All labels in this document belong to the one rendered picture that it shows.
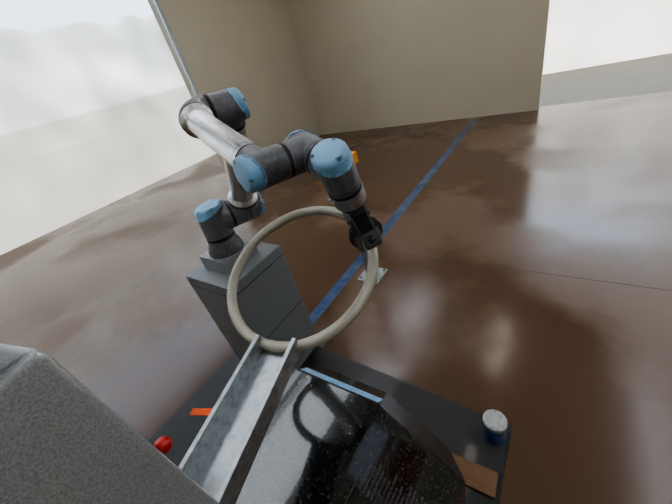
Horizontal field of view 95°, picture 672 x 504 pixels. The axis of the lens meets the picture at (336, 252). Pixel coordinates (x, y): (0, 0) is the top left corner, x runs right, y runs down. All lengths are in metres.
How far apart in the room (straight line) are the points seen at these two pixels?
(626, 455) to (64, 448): 1.90
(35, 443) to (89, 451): 0.05
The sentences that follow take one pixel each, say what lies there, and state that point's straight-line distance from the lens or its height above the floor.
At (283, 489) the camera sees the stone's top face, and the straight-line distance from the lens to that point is 0.99.
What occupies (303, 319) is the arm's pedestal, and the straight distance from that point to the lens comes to 2.08.
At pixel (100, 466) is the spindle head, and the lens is 0.45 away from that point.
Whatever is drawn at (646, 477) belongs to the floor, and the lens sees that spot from 1.95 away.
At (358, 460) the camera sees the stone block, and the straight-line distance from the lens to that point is 0.97.
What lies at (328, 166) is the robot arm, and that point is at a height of 1.47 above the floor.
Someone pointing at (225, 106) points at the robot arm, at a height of 1.61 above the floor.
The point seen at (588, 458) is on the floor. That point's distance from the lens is 1.91.
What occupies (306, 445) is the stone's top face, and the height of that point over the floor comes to 0.80.
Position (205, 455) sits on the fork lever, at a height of 1.06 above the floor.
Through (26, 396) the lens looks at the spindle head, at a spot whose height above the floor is 1.50.
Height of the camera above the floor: 1.67
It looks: 32 degrees down
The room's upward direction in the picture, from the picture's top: 16 degrees counter-clockwise
